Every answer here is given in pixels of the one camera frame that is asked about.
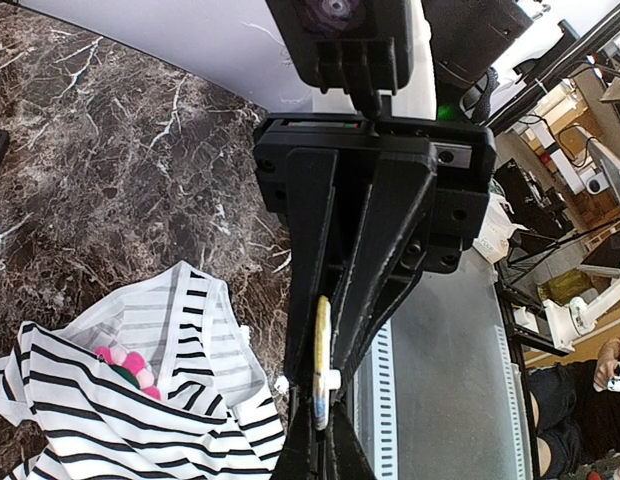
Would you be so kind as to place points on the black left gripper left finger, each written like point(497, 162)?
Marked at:
point(299, 457)

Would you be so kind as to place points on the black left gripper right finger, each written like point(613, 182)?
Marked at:
point(346, 459)

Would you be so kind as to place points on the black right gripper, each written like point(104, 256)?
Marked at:
point(296, 166)

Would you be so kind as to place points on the round yellow grey brooch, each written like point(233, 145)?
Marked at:
point(326, 380)

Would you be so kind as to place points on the black white striped garment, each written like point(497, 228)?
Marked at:
point(216, 418)

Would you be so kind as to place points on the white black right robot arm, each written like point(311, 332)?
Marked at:
point(454, 45)

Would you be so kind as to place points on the pink flower brooch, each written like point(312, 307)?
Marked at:
point(131, 366)

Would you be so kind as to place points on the white slotted cable duct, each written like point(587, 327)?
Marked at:
point(437, 414)

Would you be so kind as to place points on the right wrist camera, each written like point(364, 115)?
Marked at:
point(356, 46)

